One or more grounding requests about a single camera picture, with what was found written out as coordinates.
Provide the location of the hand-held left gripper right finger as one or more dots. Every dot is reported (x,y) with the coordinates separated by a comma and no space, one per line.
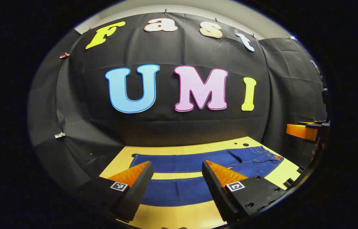
(213,187)

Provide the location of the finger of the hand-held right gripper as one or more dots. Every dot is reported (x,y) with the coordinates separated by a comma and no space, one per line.
(299,131)

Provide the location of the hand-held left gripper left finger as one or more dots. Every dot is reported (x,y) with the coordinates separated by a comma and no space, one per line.
(140,187)

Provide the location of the blue jeans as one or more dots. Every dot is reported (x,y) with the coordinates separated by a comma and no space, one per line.
(172,162)

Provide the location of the black backdrop cloth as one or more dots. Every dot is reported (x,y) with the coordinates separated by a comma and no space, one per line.
(166,127)

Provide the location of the small white clip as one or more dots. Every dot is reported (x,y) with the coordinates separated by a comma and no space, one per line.
(59,135)

